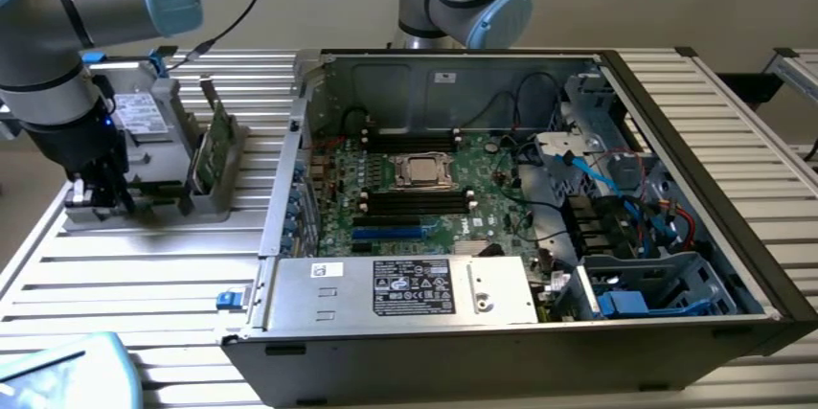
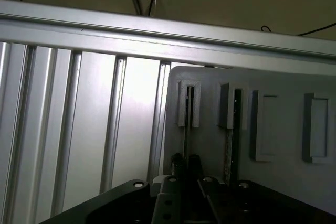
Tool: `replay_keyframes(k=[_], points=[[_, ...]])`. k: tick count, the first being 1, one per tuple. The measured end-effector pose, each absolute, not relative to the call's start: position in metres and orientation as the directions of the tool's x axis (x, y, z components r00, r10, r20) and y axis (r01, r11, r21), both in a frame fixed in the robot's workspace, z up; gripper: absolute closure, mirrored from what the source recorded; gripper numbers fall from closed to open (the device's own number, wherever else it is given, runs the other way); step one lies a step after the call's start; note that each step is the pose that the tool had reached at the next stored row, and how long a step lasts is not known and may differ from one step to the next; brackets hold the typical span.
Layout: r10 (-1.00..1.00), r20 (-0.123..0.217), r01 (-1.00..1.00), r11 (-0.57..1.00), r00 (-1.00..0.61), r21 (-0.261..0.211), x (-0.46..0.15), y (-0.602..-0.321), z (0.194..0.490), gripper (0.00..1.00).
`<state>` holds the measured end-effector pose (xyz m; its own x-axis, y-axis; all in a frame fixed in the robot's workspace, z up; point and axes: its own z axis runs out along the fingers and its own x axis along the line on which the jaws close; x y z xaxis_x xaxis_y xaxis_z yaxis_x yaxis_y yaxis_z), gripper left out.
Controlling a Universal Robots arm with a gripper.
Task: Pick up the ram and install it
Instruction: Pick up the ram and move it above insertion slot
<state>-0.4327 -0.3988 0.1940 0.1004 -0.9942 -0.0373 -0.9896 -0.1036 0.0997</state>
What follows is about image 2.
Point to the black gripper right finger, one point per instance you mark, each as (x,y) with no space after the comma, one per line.
(210,200)

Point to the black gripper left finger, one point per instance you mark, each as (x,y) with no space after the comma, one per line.
(168,197)

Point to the grey printed parts rack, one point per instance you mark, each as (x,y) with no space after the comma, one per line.
(275,176)

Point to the aluminium table frame rail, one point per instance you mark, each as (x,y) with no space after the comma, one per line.
(131,32)

